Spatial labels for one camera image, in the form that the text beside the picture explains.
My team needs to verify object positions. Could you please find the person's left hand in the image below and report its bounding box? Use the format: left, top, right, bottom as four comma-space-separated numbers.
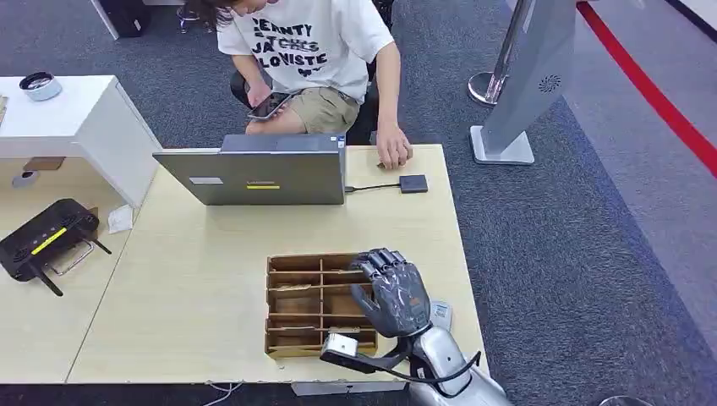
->
375, 123, 414, 171

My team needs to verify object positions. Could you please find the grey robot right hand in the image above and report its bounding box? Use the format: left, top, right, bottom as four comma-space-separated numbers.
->
349, 248, 432, 339

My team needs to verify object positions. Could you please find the person's right hand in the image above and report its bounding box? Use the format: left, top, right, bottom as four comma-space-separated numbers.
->
246, 80, 276, 110

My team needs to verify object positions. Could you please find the black smartphone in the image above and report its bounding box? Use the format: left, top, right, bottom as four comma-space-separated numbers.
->
247, 92, 293, 122

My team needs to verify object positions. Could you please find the small dark external drive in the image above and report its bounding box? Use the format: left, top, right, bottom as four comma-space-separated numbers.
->
398, 173, 430, 195

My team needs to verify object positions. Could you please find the small white printed card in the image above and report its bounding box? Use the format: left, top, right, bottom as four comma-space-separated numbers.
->
430, 301, 454, 332

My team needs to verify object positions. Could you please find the person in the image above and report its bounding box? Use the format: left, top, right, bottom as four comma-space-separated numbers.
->
187, 0, 414, 171

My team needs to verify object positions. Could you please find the grey laptop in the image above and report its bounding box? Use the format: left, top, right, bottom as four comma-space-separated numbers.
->
152, 133, 348, 206

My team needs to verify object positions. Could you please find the wooden card box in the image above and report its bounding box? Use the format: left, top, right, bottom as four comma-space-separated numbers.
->
264, 253, 379, 359

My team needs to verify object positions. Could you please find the chrome stool base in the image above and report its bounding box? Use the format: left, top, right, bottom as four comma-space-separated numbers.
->
176, 4, 216, 35

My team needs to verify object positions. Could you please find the black box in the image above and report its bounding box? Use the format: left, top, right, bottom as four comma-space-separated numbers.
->
97, 0, 152, 39

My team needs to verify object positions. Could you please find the grey sign stand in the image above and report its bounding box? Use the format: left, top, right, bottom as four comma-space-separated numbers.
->
469, 0, 578, 167

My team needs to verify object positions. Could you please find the white panel leg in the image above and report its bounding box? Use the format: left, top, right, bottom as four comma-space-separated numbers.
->
89, 0, 122, 41

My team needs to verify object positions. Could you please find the white cabinet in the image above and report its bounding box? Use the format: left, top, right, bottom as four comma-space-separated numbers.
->
0, 75, 163, 210

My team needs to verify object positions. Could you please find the white paper slip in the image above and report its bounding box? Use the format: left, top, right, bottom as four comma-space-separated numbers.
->
107, 204, 134, 235

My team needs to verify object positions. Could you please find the white round bowl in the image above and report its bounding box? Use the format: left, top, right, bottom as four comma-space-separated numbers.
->
19, 71, 63, 102

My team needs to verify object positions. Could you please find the brown flat block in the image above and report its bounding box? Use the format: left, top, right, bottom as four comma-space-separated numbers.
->
22, 156, 67, 172

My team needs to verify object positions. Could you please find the grey round base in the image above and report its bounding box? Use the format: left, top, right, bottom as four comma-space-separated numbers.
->
598, 395, 656, 406

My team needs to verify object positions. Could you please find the black router with antennas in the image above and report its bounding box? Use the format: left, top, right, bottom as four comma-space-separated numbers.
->
0, 198, 113, 298

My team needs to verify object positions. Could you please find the black drive cable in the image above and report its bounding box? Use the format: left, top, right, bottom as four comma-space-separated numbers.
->
344, 182, 401, 195

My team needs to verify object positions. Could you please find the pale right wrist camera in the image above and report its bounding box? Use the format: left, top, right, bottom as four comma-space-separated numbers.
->
320, 333, 413, 375

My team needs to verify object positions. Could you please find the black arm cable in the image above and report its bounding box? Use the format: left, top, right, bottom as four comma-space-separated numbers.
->
386, 351, 483, 386

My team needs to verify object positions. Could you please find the grey table edge bracket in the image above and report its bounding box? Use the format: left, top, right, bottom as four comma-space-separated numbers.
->
291, 380, 408, 398

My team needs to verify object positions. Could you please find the chrome stanchion post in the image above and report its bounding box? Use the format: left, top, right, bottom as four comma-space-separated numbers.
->
468, 0, 534, 107

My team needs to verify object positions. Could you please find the white cable at table edge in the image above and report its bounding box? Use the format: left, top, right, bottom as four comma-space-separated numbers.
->
201, 381, 244, 406

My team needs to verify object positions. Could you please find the metal wire stand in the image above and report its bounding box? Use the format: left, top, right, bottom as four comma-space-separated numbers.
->
47, 240, 96, 277

